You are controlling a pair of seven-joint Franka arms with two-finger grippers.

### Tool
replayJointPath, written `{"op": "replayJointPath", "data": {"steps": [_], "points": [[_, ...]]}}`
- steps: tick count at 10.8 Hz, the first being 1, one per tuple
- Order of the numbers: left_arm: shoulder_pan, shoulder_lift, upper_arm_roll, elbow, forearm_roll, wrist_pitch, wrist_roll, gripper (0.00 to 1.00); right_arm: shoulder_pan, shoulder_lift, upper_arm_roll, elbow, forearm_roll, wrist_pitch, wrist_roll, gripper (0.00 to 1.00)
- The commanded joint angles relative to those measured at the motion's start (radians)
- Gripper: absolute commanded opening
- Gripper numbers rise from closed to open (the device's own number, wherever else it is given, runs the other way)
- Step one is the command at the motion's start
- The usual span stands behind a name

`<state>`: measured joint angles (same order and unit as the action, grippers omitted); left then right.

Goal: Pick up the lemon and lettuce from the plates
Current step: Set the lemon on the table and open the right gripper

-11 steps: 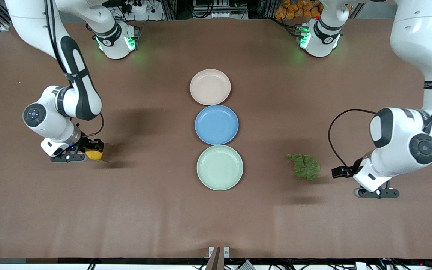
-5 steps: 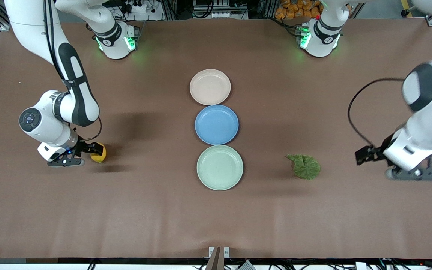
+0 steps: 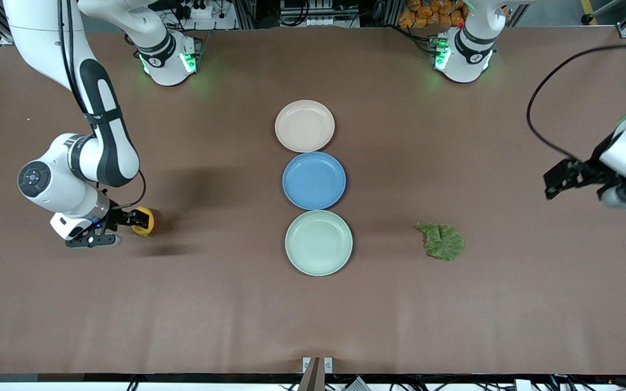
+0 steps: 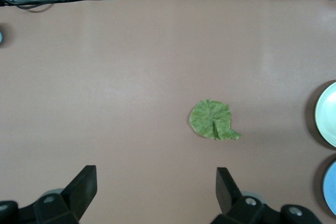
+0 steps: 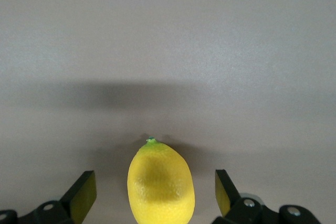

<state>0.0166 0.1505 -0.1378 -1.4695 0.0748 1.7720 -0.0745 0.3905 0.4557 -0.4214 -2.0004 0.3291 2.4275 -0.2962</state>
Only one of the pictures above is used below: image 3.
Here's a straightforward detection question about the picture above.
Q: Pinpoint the yellow lemon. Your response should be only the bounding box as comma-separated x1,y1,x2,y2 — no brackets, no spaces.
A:
131,207,155,237

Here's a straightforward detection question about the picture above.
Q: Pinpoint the green lettuce leaf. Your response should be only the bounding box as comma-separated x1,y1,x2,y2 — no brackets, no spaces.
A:
414,223,466,262

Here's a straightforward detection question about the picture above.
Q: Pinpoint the blue round plate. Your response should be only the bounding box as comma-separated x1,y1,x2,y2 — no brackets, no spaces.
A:
283,152,347,211

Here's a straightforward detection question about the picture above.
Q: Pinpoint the pale green round plate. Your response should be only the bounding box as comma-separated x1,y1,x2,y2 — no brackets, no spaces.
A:
285,210,354,276

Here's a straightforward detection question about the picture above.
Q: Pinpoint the beige round plate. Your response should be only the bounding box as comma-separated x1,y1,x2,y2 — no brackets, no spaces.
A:
275,100,336,153

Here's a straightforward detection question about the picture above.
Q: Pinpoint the bag of orange fruits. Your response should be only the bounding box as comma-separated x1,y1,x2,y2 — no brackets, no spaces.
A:
398,0,468,29

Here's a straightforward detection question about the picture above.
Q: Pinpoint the white power strip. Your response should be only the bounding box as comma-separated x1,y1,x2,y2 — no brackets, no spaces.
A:
174,0,237,30

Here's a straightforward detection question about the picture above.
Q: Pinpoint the black equipment rack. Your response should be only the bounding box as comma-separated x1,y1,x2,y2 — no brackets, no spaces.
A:
279,0,361,29

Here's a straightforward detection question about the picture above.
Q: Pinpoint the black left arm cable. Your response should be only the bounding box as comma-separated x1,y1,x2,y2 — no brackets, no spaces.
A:
527,43,626,163

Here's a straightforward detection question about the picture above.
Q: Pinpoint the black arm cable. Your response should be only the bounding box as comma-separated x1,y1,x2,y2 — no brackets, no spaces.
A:
58,0,148,215
527,43,626,163

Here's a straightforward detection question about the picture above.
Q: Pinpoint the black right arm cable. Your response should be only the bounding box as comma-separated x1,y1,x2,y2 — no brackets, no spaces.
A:
58,0,148,215

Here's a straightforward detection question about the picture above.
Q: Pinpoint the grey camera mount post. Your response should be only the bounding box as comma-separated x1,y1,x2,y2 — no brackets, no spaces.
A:
298,357,334,391

